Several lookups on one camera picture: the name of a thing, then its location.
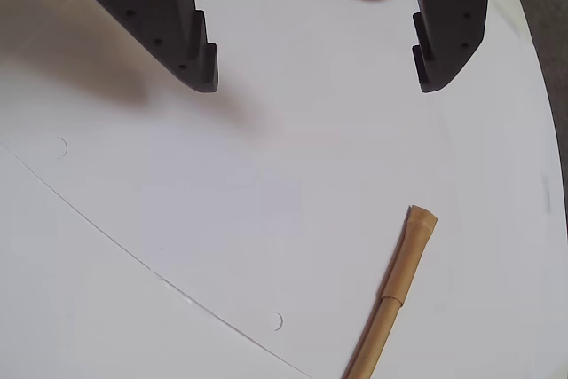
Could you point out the tan paper pen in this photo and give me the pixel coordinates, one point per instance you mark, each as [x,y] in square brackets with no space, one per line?
[408,259]

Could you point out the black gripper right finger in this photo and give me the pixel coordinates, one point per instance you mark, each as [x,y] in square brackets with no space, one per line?
[452,19]

